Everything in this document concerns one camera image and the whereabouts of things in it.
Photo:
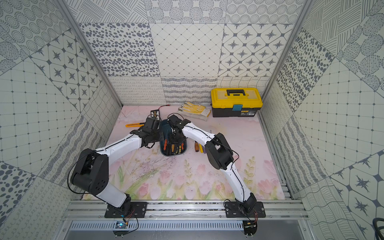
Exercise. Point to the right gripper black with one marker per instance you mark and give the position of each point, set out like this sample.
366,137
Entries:
171,139

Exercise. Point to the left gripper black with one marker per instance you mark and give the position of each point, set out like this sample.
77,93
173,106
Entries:
153,123

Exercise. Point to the teal plastic storage tray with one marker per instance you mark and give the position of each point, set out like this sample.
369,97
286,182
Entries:
166,148

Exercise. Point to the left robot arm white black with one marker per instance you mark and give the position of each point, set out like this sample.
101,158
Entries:
91,171

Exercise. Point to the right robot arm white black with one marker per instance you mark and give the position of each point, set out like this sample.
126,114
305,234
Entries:
220,156

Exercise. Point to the orange utility knife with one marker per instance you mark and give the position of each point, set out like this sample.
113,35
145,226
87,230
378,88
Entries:
135,125

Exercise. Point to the yellow work gloves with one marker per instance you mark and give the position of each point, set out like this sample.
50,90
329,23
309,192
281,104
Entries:
195,111

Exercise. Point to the yellow black toolbox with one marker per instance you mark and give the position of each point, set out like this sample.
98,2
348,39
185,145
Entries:
235,102

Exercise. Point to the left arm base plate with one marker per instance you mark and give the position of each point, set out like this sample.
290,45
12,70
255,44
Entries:
133,209

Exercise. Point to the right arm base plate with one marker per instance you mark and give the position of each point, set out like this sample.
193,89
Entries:
237,210

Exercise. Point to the aluminium rail frame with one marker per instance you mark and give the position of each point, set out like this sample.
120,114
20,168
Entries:
184,210

